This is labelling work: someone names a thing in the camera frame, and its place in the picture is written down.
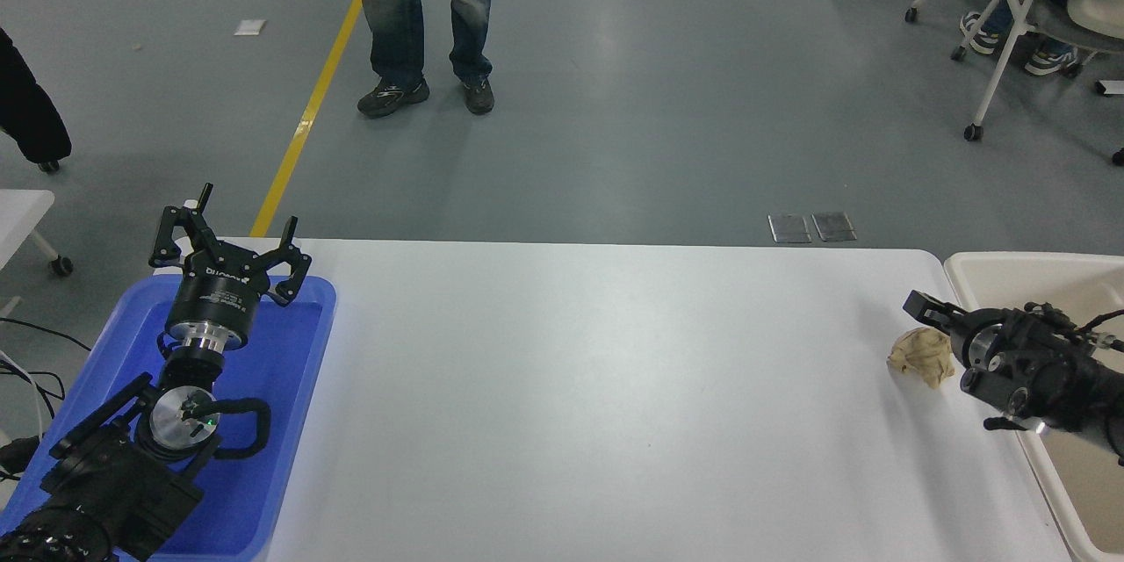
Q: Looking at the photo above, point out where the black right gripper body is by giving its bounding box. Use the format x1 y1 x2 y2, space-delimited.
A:
1005 303 1109 431

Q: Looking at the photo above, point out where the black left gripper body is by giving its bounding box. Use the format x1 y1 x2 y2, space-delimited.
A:
165 253 269 336

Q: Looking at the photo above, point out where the tan paper ball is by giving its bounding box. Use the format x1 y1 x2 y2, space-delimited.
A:
886 327 956 390

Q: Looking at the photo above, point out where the large pale bin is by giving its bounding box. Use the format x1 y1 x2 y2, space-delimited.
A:
942 250 1124 562

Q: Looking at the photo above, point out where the blue plastic tray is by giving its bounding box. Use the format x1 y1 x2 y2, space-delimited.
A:
0 274 339 562

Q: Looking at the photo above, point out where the metal floor plate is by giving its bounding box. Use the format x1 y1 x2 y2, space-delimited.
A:
812 212 857 243
768 213 811 244

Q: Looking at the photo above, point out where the small white table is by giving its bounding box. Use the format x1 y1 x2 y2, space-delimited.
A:
0 190 75 277

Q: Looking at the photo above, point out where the person in black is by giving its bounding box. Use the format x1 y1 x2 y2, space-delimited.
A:
0 25 73 166

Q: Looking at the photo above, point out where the white wheeled chair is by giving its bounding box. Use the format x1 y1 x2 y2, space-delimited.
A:
951 0 1124 142

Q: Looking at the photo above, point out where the standing person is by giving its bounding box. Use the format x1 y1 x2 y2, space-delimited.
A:
356 0 495 119

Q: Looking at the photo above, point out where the black cable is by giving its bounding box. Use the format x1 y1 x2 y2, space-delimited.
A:
0 316 93 422

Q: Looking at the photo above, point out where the white cable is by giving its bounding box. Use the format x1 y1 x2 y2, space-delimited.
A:
0 349 47 442

